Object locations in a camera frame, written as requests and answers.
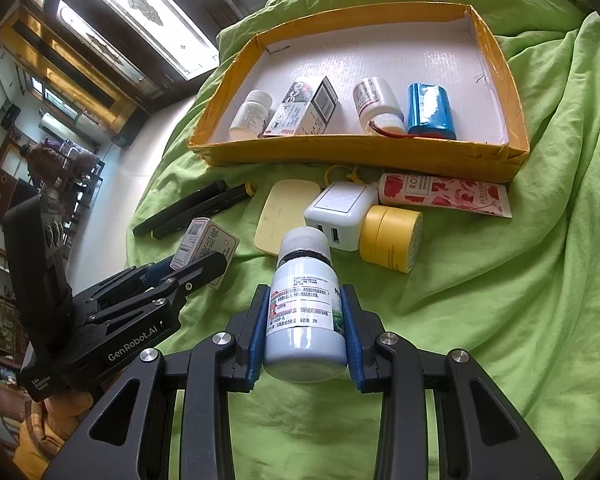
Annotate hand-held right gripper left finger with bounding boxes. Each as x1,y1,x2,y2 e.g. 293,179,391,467
42,284,273,480

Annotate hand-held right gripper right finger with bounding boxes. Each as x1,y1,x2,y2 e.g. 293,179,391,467
341,284,566,480

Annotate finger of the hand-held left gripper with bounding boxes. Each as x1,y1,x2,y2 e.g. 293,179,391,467
87,255,181,306
85,251,231,328

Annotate small barcode medicine box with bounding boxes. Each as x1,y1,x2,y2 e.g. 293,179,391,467
170,217,240,292

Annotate white bottle with green label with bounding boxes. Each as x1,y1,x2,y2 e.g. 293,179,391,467
264,226,350,385

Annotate black marker pen yellow tip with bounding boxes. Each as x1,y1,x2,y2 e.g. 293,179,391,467
150,183,256,240

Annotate pale yellow soap bar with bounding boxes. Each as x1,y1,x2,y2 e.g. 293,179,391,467
254,179,323,258

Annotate yellow round jar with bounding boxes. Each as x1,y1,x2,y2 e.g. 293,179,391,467
358,204,424,274

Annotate white USB charger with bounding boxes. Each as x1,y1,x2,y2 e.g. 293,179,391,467
304,182,378,253

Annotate yellow small scissors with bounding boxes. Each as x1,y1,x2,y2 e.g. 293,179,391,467
322,164,363,186

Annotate white pill bottle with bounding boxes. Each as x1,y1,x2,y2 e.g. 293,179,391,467
228,90,272,141

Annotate tall white medicine box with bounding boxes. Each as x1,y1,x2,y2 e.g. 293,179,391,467
261,76,340,137

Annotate blue battery pack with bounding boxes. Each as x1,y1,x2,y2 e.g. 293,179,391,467
406,82,458,140

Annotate small white bottle red wire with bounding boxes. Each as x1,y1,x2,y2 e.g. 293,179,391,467
352,77,408,136

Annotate yellow cardboard tray box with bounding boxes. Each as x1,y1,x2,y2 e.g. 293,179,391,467
187,2,531,183

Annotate black metal chair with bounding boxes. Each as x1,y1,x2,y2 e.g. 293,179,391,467
55,157,106,226

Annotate green blanket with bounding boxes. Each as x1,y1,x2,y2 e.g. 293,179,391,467
125,0,600,480

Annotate person's yellow clothing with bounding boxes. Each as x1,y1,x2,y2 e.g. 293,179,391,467
10,390,96,480

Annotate rose print hand cream tube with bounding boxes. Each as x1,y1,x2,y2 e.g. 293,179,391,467
377,172,512,218

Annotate wooden stained glass door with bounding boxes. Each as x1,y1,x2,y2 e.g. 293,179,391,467
10,0,331,106

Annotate white wall air conditioner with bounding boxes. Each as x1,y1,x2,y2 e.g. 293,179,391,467
37,112,70,135

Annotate yellow wooden door frame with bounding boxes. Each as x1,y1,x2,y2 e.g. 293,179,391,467
0,5,138,148

